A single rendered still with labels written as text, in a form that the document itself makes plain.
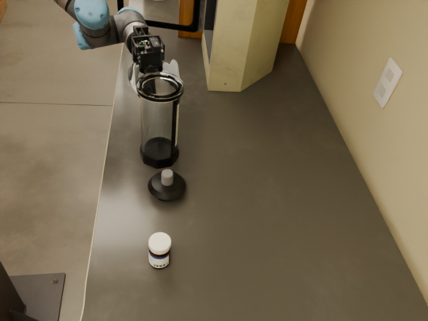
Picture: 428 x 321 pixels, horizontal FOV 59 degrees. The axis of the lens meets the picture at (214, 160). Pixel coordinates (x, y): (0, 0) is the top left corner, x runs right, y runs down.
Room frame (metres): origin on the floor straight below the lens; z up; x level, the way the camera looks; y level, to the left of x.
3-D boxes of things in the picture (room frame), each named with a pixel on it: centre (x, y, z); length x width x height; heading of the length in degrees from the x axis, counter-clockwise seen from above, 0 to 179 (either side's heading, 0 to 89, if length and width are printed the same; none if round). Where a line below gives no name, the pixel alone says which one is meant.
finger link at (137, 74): (0.74, 0.21, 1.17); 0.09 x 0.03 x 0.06; 3
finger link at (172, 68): (0.79, 0.13, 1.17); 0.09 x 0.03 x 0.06; 50
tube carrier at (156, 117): (0.73, 0.15, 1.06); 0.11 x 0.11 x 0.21
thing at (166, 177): (0.60, 0.10, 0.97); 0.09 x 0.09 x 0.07
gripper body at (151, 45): (0.85, 0.21, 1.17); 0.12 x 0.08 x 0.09; 27
